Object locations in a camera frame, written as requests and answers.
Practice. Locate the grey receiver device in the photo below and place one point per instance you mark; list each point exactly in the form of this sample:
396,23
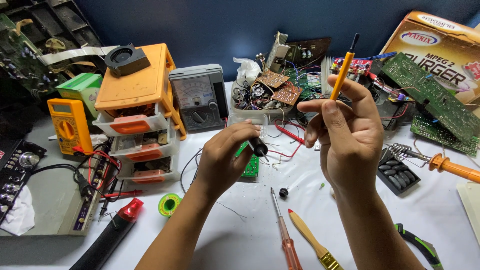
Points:
56,202

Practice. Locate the long green circuit board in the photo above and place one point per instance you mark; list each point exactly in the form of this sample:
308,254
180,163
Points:
431,92

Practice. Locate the person's left hand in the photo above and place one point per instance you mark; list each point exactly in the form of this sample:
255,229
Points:
221,161

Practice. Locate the white plastic bag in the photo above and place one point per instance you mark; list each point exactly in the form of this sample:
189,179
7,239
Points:
247,70

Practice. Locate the black blower fan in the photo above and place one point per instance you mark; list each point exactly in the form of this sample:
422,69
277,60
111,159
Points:
125,59

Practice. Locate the black knob with metal shaft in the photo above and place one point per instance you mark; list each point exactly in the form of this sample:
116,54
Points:
258,147

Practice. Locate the clear plastic container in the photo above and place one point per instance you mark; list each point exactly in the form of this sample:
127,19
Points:
242,119

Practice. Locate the black test probe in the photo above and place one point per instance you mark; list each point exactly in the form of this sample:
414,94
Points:
108,197

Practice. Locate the black tool with red cap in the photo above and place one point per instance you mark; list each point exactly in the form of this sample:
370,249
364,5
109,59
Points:
108,236

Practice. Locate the beige plastic panel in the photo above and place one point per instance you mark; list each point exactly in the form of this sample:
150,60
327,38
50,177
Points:
470,206

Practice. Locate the green perforated circuit board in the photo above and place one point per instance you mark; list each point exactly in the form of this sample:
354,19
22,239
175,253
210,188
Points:
438,135

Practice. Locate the person's left fingers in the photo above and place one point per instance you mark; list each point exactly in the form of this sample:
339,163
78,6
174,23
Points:
245,131

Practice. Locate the red test probe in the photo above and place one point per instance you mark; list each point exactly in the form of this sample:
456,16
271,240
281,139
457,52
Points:
290,135
122,194

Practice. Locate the black power plug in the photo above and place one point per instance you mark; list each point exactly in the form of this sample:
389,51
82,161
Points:
83,185

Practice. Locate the orange plastic drawer unit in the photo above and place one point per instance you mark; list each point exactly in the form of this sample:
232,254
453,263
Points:
138,97

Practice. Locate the person's right hand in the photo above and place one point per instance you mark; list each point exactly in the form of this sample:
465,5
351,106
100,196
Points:
352,142

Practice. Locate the tub of electronic parts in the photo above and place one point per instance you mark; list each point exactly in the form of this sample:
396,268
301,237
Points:
258,101

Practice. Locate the black chassis with circuit board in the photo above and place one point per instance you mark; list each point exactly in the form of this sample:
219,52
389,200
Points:
33,45

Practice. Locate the small green circuit board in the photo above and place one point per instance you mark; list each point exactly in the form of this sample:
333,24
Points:
252,167

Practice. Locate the green cardboard box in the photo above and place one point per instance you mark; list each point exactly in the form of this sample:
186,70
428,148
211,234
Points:
80,90

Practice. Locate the black soldering iron stand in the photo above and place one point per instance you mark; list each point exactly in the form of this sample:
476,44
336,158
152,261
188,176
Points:
397,176

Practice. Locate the dark brown circuit board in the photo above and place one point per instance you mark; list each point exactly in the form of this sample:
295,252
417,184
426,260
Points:
309,50

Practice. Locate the small black knob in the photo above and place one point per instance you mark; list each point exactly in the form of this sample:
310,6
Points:
284,193

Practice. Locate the printed cardboard box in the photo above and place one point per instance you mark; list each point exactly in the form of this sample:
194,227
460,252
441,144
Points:
442,41

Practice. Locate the red circuit board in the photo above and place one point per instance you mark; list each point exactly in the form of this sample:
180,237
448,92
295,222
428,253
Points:
360,64

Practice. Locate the green solder spool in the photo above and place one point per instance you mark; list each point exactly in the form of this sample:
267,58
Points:
169,204

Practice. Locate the black audio panel with knobs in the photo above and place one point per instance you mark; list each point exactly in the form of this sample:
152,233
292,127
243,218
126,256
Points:
17,168

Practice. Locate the finned aluminium heat sink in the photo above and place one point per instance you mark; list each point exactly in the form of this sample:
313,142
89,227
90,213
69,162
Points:
278,50

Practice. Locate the yellow black-tipped screwdriver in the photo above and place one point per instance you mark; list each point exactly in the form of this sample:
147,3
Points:
343,73

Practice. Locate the white crumpled cloth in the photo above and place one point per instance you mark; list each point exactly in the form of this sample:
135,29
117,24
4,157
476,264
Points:
17,215

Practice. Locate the yellow digital multimeter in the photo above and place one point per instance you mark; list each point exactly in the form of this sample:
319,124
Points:
69,125

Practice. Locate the grey analog multimeter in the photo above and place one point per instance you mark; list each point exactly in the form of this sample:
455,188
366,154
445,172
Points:
197,99

